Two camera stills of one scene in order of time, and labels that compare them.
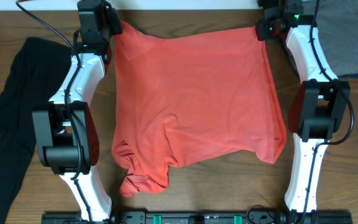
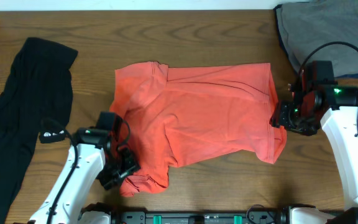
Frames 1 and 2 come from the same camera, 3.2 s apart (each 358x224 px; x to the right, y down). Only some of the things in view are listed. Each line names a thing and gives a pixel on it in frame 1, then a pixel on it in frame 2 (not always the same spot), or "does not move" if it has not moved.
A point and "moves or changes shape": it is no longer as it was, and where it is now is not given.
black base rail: (258, 215) does not move
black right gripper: (262, 35) to (280, 117)
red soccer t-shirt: (183, 98) moves or changes shape
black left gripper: (110, 54) to (120, 171)
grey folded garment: (348, 31) does not move
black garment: (36, 74) does not move
